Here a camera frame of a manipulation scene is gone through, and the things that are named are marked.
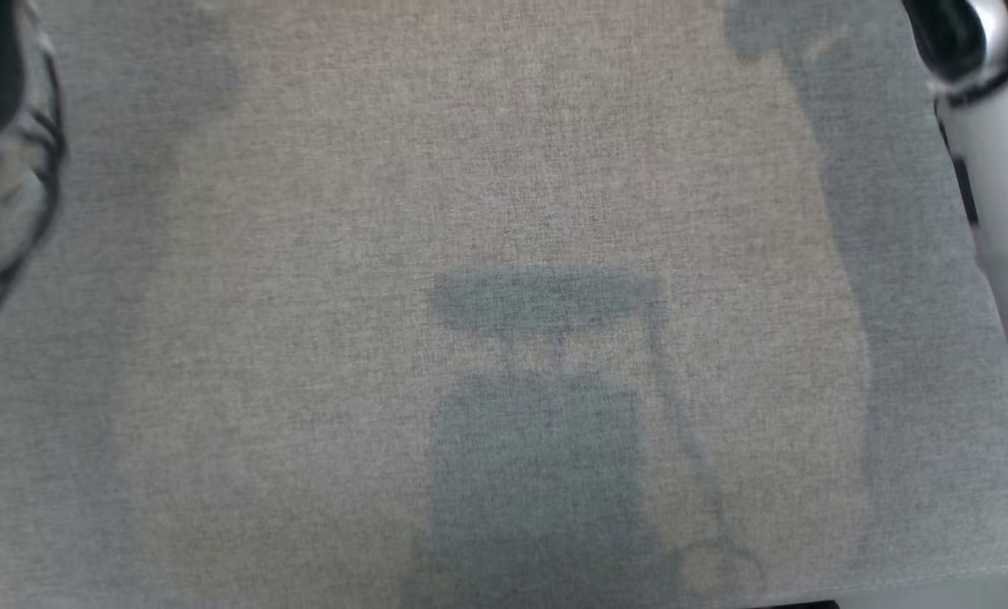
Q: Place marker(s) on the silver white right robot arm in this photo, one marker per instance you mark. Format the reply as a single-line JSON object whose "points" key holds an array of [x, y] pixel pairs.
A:
{"points": [[1003, 211]]}

